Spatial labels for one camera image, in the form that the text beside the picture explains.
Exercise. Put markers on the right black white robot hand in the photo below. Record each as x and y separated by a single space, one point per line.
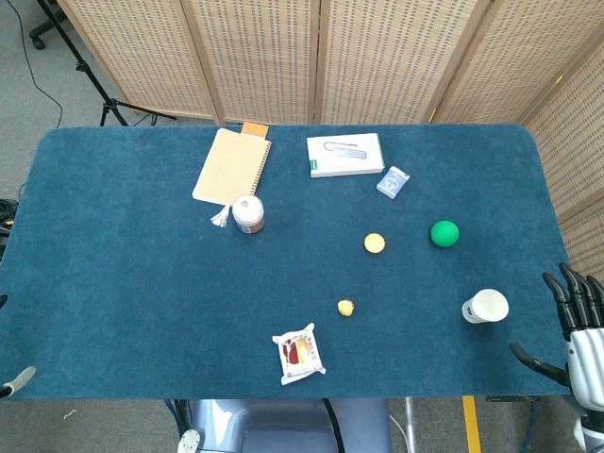
585 349

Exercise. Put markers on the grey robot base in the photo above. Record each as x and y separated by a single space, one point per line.
283 424

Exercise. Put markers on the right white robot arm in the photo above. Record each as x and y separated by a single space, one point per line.
592 431

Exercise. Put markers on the yellow round object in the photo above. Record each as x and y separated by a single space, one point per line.
374 243

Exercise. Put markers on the small yellow orange toy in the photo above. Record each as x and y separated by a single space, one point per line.
346 307

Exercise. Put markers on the small blue white box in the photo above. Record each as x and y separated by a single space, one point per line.
392 182

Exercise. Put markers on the white paper cup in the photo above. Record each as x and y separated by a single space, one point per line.
486 307

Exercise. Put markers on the green ball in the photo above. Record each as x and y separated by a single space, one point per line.
444 233

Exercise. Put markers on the packaged bread snack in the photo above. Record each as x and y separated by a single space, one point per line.
299 354

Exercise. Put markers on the white product box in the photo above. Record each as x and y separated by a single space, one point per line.
344 155

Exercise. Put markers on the woven folding screen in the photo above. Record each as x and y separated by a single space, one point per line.
377 56

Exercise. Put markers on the white lidded jar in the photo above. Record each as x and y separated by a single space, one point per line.
248 213

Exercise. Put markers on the white tassel bookmark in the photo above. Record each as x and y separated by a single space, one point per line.
221 217

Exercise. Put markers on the orange sticky note pad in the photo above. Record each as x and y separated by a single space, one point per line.
255 129

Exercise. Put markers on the beige spiral notebook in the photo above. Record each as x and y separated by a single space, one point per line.
232 165

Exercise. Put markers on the blue table cloth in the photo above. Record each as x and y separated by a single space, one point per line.
141 283

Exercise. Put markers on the black tripod stand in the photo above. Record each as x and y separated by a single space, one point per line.
94 80

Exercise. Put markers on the black office chair base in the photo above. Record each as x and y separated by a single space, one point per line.
47 23

